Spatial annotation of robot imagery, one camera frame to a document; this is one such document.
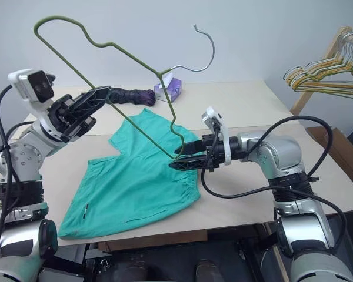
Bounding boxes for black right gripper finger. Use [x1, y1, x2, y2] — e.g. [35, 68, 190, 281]
[168, 155, 208, 172]
[175, 139, 205, 155]

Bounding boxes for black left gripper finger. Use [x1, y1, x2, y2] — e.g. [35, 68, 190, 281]
[67, 93, 111, 125]
[75, 85, 113, 104]

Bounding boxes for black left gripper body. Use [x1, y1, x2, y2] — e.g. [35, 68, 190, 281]
[46, 93, 97, 144]

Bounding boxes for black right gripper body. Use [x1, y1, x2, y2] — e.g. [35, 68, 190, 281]
[201, 133, 226, 173]

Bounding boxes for green shorts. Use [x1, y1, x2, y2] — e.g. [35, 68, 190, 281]
[57, 108, 202, 240]

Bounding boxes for green wire hanger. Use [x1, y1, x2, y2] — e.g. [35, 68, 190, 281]
[33, 16, 217, 162]

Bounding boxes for dark purple rolled cloth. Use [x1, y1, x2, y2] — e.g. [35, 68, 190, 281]
[106, 87, 157, 108]

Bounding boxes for purple tissue box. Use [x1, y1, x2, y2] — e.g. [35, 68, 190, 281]
[153, 73, 184, 104]

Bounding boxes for dark rounded shape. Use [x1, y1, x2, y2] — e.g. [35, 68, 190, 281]
[194, 258, 224, 282]

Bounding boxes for brown cardboard box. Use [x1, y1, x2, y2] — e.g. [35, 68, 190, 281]
[307, 126, 353, 189]

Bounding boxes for wooden clothes rack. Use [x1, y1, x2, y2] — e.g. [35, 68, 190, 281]
[290, 25, 353, 119]

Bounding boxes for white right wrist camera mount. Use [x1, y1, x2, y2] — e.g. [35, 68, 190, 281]
[201, 106, 232, 166]

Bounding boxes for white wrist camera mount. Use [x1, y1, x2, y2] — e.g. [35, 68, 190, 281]
[201, 106, 232, 166]
[8, 69, 57, 130]

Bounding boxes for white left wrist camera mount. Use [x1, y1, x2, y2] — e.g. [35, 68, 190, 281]
[8, 69, 57, 130]

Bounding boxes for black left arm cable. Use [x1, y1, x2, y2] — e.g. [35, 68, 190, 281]
[0, 84, 22, 255]

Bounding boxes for yellow wire hanger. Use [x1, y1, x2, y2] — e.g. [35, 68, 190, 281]
[284, 55, 353, 92]

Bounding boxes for grey-green wire hanger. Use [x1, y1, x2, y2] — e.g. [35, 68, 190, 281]
[292, 66, 353, 103]

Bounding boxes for white wire hanger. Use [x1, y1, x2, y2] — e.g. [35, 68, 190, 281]
[283, 31, 353, 86]

